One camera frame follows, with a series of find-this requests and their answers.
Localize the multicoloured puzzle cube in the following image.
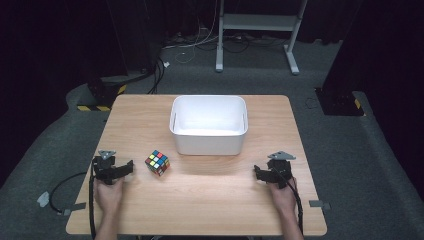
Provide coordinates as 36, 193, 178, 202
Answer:
144, 149, 171, 177

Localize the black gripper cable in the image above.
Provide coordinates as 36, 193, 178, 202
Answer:
87, 160, 98, 240
273, 166, 305, 235

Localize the person's right hand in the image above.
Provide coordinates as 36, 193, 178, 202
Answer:
267, 177, 299, 218

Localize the black striped stand base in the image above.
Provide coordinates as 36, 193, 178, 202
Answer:
76, 75, 129, 113

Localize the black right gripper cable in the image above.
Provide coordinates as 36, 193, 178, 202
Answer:
273, 166, 305, 235

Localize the person's left hand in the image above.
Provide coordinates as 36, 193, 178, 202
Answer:
93, 176, 126, 215

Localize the tangle of black cables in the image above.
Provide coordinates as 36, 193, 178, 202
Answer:
163, 31, 288, 55

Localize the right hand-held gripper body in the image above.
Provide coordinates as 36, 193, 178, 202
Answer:
265, 150, 297, 190

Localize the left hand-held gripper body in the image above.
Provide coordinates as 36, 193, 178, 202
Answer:
91, 149, 118, 186

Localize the black curtain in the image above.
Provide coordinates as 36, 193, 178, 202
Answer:
0, 0, 163, 188
320, 0, 424, 193

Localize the white metal stand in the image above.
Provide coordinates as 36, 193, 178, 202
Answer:
214, 0, 309, 76

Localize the thin black floor cable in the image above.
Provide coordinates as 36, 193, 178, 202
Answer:
48, 171, 88, 214

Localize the white plastic bin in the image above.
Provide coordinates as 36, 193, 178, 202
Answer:
169, 94, 249, 157

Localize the black floor cable bundle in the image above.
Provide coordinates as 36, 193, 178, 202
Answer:
147, 57, 167, 95

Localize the thin white cable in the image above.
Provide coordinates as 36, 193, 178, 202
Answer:
162, 0, 221, 65

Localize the grey tape strip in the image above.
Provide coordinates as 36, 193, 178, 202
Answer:
61, 201, 87, 216
308, 199, 332, 211

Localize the white tape piece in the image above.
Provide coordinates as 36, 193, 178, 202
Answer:
36, 190, 51, 209

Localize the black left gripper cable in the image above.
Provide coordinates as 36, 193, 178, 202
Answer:
87, 160, 98, 240

